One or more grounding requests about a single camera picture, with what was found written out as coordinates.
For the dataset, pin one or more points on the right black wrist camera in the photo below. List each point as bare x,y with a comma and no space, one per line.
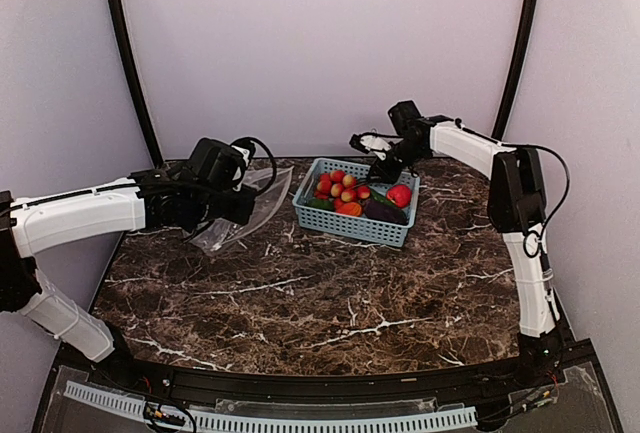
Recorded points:
403,116

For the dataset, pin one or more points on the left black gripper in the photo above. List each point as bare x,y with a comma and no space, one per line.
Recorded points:
242,214

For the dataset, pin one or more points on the light blue plastic basket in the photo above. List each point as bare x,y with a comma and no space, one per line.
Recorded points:
357,227

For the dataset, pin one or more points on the orange persimmon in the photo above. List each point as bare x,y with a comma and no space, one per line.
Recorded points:
353,209

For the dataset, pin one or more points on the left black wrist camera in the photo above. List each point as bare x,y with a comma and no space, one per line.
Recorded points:
216,164

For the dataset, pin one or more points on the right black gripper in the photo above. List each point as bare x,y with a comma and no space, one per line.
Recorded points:
390,175

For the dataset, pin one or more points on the green cucumber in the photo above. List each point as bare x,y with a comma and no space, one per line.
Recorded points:
376,196

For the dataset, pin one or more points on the right black frame post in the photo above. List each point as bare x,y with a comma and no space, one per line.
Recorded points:
516,66

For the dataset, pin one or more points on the white slotted cable duct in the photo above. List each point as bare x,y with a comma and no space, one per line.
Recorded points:
239,416

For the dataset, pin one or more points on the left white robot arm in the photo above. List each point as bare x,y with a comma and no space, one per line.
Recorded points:
191,196

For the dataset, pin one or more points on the red cherry bunch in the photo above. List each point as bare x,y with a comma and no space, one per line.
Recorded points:
340,188

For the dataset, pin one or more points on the purple eggplant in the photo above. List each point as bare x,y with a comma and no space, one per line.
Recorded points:
383,212

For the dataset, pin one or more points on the green pepper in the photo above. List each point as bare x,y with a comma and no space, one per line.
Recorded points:
321,204

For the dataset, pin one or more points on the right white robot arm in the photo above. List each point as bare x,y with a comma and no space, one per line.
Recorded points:
516,205

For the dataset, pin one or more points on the red apple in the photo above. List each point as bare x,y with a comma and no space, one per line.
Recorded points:
400,195

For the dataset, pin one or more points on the black frame post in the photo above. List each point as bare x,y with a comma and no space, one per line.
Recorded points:
516,66
128,62

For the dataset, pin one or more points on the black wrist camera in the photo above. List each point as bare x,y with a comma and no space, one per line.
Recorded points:
216,164
403,116

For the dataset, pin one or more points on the clear zip top bag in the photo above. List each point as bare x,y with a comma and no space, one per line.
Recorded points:
223,233

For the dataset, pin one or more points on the left black frame post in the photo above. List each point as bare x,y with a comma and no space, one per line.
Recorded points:
128,62

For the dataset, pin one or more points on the black front rail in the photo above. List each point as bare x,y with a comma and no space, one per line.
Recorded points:
472,384

